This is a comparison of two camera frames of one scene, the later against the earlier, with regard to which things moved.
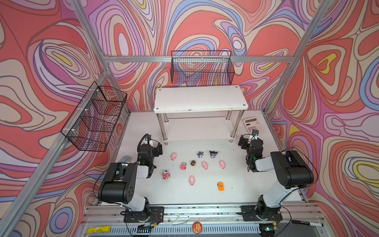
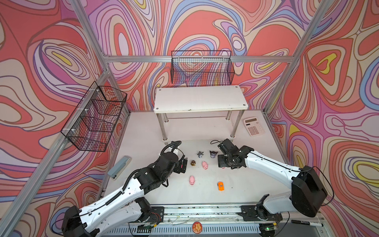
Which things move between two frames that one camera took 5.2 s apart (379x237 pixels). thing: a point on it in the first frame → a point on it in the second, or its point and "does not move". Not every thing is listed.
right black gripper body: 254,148 → 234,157
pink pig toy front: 192,180 does not move
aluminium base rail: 107,220 does not move
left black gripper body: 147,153 → 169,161
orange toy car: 220,186 does not move
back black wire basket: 202,67 does not move
